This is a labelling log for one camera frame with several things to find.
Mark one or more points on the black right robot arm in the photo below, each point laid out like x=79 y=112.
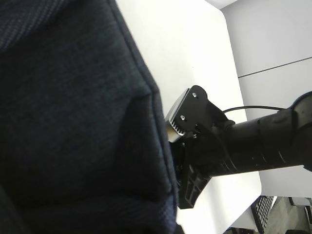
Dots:
x=283 y=139

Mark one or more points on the black keyboard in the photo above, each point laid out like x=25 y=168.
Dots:
x=260 y=210

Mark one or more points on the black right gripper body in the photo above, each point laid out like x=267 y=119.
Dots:
x=198 y=157

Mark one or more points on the dark blue fabric bag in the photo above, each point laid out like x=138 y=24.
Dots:
x=83 y=144

